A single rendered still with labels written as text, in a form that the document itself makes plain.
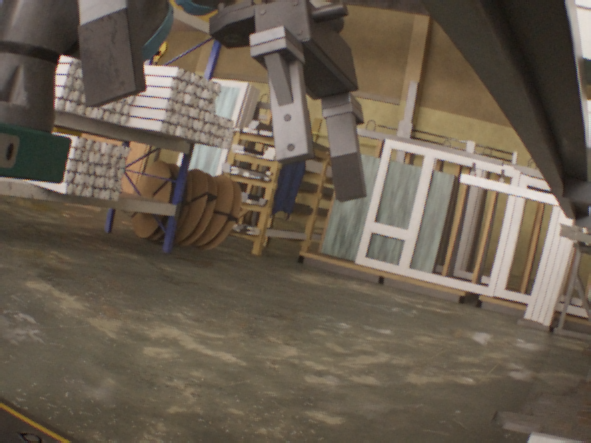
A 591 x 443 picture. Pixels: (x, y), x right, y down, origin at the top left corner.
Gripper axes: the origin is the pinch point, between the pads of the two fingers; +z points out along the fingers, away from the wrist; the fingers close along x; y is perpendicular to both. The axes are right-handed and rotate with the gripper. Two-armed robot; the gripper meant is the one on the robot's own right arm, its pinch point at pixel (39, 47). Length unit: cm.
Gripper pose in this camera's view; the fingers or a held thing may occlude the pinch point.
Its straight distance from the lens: 24.8
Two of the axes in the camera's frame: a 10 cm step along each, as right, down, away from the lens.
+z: 2.0, 9.8, 0.9
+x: -1.8, 1.3, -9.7
